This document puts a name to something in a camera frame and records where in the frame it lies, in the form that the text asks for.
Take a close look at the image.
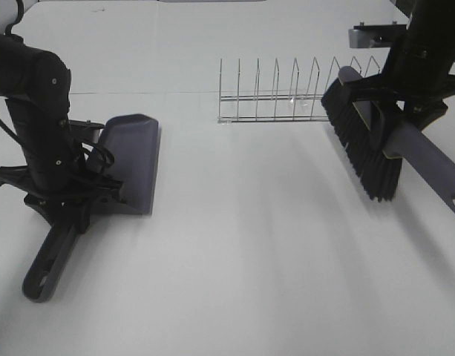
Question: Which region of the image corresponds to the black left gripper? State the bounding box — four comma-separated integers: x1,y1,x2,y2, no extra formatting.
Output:
0,148,124,234

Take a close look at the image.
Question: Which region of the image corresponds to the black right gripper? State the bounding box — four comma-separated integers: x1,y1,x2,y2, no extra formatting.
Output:
341,70,455,156

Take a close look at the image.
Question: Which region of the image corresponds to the grey plastic dustpan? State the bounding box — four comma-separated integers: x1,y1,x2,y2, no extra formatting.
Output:
22,114,161,303

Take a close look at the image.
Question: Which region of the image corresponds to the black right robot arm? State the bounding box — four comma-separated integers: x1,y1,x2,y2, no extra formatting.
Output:
342,1,455,151

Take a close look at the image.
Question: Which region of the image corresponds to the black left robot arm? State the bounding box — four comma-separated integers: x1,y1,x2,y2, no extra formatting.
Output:
0,33,122,232

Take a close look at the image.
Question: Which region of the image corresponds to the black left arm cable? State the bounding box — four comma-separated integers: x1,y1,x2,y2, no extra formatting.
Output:
0,105,117,186

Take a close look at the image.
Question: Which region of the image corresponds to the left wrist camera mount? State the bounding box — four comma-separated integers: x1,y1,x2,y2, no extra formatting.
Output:
69,120,105,143

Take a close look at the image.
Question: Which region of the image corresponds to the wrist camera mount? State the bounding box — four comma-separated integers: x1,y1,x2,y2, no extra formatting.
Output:
69,120,105,143
348,23,407,48

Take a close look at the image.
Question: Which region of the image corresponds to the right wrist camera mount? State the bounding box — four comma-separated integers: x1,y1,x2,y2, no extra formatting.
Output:
348,23,407,48

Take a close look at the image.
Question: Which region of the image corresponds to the chrome wire dish rack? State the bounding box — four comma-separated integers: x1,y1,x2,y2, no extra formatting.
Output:
216,56,381,125

